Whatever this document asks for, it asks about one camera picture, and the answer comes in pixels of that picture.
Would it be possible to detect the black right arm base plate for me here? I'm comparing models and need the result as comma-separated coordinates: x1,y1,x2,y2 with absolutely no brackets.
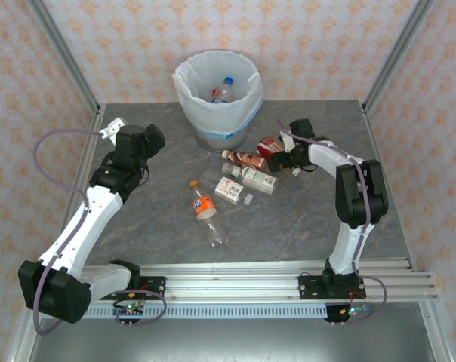
298,274,367,301

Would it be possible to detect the white-lined trash bin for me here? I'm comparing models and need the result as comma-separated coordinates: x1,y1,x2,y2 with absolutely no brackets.
171,50,265,140

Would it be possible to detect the small white-red carton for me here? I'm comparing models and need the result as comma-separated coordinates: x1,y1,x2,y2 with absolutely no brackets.
199,169,254,207

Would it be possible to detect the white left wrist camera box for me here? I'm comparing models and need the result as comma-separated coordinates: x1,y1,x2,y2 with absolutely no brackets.
100,117,125,143

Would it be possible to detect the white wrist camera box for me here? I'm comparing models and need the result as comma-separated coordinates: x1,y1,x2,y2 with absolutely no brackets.
100,117,125,143
279,130,297,154

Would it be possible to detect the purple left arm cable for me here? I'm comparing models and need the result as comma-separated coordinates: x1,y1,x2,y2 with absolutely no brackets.
32,127,167,337

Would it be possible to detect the white slotted cable duct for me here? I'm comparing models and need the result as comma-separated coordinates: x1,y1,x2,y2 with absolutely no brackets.
42,305,329,320

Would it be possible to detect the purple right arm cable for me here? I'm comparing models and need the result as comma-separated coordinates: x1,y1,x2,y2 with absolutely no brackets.
276,118,388,327

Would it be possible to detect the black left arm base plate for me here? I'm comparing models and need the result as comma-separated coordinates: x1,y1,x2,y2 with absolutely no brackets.
97,276,167,301

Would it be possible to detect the grey metal panel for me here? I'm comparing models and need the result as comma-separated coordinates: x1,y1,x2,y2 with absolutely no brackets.
26,315,442,362

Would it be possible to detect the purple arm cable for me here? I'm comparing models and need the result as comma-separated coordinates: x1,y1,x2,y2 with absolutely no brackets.
32,127,167,337
276,118,388,327

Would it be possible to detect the aluminium mounting rail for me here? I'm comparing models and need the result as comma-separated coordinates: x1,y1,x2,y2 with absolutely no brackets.
26,259,440,305

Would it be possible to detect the brown coffee bottle white cap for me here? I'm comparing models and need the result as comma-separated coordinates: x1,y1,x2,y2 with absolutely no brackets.
220,149,269,172

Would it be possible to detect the aluminium frame post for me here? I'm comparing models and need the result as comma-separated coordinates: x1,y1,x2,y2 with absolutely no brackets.
361,0,437,115
26,0,101,116

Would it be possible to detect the clear bottle blue label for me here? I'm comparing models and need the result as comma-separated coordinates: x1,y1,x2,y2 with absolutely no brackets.
212,76,235,104

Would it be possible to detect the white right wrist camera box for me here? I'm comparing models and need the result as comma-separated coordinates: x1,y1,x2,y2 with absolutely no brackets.
279,130,297,154

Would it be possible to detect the aluminium table side rail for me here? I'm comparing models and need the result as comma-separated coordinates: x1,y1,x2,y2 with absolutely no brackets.
45,103,106,275
359,100,418,272

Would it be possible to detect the clear bottle orange label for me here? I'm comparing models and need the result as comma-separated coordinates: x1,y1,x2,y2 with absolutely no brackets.
189,179,230,250

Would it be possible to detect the white green label bottle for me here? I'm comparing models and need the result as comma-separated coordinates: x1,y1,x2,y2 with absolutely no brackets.
220,162,280,195

